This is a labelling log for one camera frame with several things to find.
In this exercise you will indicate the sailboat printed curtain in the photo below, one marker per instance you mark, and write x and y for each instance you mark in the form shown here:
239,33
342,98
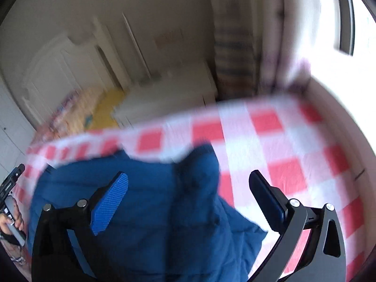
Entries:
235,50

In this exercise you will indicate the white wooden headboard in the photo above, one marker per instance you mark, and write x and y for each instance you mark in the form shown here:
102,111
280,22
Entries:
73,70

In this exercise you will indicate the cream textured pillow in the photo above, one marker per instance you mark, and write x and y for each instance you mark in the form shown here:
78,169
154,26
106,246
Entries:
86,105

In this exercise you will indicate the embroidered patterned pillow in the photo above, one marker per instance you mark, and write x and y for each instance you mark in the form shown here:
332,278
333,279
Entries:
66,108

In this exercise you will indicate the white window sill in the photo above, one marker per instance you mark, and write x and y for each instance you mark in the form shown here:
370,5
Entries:
352,108

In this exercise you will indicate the white nightstand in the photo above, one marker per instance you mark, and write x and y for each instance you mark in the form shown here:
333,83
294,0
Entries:
164,97

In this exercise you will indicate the person's left forearm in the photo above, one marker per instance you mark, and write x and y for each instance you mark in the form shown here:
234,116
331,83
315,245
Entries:
17,267

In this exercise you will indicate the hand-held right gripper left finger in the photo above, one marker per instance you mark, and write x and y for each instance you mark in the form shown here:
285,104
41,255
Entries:
110,202

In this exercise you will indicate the beige wall socket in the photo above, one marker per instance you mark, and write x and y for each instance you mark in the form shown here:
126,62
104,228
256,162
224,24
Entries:
169,38

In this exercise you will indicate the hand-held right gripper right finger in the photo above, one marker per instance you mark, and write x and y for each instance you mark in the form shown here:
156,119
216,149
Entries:
270,201

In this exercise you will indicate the blue quilted jacket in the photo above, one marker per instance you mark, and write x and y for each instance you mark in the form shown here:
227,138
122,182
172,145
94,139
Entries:
161,211

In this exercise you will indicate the pink white checked blanket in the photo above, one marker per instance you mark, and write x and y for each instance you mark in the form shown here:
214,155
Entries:
264,141

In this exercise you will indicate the white lamp pole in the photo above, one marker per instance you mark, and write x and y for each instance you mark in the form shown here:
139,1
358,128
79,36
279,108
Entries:
136,44

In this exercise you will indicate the grey framed window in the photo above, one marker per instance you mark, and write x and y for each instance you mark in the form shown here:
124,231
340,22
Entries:
345,20

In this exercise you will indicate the person's left hand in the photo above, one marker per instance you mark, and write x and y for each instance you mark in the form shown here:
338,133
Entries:
18,218

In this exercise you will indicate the white wardrobe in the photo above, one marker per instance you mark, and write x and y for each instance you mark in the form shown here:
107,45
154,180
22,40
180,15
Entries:
11,129

